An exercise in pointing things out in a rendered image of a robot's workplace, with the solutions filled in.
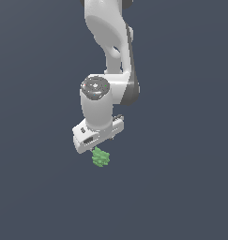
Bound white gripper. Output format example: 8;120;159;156
71;113;125;155

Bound green bumpy object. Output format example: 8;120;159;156
91;145;112;168

